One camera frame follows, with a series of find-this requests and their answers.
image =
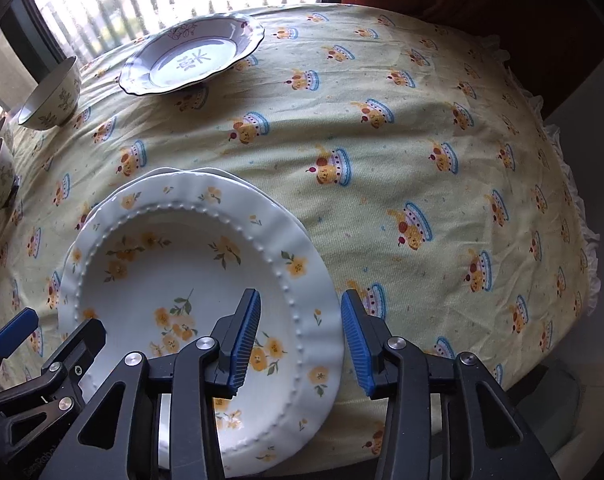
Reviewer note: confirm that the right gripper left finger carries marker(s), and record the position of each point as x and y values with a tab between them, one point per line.
213	367

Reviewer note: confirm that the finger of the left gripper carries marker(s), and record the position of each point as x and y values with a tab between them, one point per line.
60	374
17	330

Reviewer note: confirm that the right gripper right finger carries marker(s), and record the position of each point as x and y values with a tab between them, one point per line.
485	437

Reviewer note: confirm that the beaded rim floral plate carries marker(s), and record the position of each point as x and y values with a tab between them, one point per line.
160	261

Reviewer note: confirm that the red pattern scalloped plate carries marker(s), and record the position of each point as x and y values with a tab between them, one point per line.
189	53

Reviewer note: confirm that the large orange floral plate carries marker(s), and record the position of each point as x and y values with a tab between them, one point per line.
203	170

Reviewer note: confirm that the yellow cake print tablecloth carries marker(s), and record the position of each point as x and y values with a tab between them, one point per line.
422	173

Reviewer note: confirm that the dark window frame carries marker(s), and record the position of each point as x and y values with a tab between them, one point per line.
28	53

